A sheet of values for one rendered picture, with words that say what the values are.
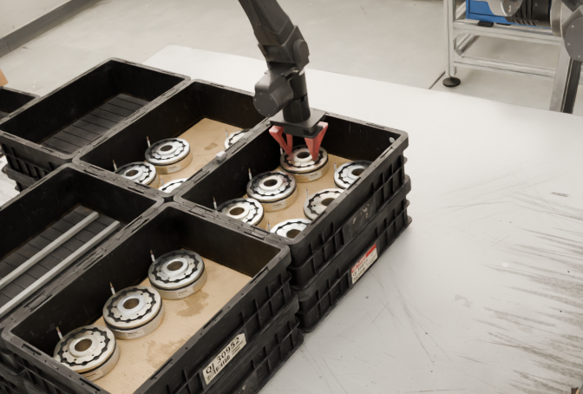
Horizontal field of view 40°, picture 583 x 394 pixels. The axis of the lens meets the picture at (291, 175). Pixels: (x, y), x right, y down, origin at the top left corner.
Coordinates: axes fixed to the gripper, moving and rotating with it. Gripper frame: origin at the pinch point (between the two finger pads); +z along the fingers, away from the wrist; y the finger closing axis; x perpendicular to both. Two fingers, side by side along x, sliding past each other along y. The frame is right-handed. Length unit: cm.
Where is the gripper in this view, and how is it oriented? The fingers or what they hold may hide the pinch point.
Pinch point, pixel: (302, 153)
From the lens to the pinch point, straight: 170.0
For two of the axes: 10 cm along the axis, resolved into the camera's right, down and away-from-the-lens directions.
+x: 4.9, -5.4, 6.8
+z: 1.2, 8.2, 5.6
